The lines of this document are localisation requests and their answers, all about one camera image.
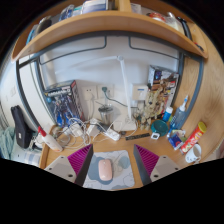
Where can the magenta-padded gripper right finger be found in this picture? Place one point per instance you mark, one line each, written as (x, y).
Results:
(164, 166)

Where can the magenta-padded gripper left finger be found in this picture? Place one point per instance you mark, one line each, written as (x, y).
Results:
(61, 166)

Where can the pink computer mouse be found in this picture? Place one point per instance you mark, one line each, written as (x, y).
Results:
(105, 169)

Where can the grey blue-print mouse pad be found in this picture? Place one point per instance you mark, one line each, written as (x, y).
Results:
(123, 166)

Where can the white red-capped lotion pump bottle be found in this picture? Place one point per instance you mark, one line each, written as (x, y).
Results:
(52, 142)

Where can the blue snack packet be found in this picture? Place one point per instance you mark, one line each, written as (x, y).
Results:
(176, 140)

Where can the white mug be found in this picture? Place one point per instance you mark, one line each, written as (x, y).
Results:
(192, 154)

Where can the small white cube clock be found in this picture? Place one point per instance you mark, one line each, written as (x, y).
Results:
(155, 135)

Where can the blue white checked bedding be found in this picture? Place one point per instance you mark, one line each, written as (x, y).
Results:
(28, 158)

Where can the teal round lid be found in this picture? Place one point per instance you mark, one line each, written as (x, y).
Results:
(160, 127)

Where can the white multi-port charger block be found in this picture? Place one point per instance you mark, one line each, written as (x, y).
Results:
(76, 130)

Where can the black ruler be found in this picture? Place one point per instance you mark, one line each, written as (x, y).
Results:
(137, 136)

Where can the red chips can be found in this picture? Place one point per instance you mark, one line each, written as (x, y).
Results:
(194, 136)

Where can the blue spray bottle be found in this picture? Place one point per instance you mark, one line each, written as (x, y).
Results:
(179, 116)

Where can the black bag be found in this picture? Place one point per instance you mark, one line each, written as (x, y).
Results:
(21, 128)

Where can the tan robot model figure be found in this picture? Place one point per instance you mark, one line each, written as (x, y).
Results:
(150, 108)

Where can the white power strip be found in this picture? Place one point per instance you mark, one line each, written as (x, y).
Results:
(112, 134)

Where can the teal blanket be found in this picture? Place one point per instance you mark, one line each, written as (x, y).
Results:
(6, 143)

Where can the blue robot model kit box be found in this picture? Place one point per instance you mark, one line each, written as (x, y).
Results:
(63, 103)

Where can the clear glass cup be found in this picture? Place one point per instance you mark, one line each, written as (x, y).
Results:
(106, 115)

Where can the tan robot model kit box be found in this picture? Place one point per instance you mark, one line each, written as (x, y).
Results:
(166, 78)

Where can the wooden shelf unit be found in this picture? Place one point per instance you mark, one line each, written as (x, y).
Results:
(106, 23)

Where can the white wall box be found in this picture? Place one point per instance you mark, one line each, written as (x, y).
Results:
(140, 92)

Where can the white wall socket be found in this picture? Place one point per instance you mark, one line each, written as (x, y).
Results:
(89, 93)

